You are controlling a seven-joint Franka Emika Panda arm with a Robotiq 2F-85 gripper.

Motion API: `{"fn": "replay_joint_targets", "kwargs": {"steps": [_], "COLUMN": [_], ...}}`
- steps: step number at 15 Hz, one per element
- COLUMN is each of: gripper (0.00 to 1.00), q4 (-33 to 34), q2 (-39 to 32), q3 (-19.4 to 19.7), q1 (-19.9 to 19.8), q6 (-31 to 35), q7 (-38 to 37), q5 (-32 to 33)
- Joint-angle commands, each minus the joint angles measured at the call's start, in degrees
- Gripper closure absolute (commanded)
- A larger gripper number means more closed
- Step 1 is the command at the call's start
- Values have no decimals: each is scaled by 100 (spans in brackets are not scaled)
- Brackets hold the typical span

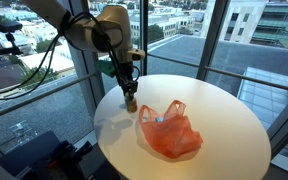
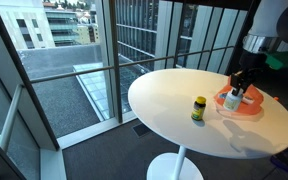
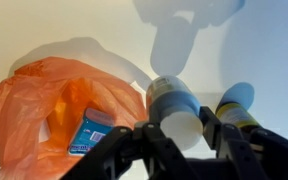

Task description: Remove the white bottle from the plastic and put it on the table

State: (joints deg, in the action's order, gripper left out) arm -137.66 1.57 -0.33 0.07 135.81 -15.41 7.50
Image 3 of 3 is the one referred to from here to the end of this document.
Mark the blue small box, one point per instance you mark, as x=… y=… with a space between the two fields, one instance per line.
x=90 y=133

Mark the orange plastic bag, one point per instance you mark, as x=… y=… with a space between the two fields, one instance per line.
x=20 y=110

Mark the white bottle with blue label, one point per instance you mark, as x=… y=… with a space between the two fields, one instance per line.
x=177 y=106

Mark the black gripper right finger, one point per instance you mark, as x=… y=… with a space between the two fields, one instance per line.
x=257 y=156

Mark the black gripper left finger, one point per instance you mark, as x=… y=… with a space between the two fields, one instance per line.
x=117 y=146

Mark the yellow cap pill bottle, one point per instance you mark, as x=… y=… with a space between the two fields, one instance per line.
x=237 y=111

